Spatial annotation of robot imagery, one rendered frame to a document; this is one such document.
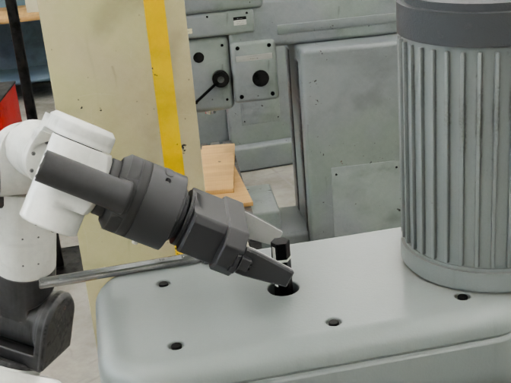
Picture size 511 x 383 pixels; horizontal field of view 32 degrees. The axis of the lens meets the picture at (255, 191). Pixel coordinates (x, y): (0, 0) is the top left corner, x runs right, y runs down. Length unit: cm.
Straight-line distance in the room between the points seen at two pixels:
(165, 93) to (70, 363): 219
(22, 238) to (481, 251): 63
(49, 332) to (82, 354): 330
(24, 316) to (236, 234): 50
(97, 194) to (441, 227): 38
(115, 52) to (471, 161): 184
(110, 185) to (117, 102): 181
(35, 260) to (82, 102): 145
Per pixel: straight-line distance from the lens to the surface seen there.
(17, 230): 127
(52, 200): 95
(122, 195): 91
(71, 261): 561
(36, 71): 970
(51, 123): 99
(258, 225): 105
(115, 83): 270
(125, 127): 274
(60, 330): 139
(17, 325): 137
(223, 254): 95
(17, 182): 120
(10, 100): 586
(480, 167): 96
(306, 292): 102
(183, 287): 106
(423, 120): 97
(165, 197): 94
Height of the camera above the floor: 238
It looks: 22 degrees down
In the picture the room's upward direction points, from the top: 5 degrees counter-clockwise
